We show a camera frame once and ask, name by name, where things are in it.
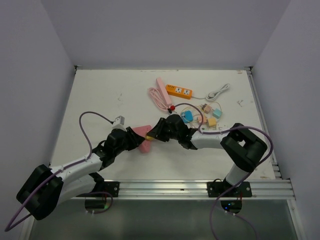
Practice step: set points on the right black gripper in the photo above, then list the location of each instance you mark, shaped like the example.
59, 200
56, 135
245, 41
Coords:
157, 132

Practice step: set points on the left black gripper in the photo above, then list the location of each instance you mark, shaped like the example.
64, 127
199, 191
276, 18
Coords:
134, 138

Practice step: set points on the yellow USB charger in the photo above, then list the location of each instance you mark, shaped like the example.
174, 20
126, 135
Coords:
149, 138

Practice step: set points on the blue plug adapter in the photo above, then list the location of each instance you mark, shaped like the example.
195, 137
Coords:
187, 116

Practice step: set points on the orange power strip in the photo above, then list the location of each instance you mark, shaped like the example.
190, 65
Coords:
179, 92

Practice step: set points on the pink long power strip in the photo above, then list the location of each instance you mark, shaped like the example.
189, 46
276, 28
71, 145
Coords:
163, 92

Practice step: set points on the peach USB charger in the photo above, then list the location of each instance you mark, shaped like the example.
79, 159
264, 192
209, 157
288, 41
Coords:
202, 119

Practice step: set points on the pink plug charger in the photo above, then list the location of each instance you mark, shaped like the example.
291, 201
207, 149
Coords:
207, 109

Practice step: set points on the yellow plug charger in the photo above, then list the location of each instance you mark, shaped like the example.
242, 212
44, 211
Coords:
211, 122

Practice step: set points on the teal plug charger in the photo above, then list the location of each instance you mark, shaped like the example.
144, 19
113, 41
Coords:
217, 113

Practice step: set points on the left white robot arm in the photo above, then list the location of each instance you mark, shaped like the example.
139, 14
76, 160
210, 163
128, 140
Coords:
47, 187

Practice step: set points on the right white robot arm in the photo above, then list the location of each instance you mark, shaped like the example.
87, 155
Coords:
243, 147

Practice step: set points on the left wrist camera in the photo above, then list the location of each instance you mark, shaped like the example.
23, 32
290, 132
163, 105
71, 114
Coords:
118, 123

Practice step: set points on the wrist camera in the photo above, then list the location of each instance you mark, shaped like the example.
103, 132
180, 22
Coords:
118, 123
171, 110

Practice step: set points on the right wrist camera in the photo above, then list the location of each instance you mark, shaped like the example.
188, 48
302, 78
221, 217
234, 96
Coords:
171, 110

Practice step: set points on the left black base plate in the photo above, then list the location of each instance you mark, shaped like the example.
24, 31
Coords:
111, 187

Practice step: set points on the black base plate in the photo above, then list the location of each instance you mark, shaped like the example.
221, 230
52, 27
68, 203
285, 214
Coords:
216, 187
111, 187

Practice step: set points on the aluminium rail frame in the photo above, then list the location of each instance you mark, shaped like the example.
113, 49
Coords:
174, 190

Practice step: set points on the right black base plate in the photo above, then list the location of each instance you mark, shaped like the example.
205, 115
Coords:
216, 187

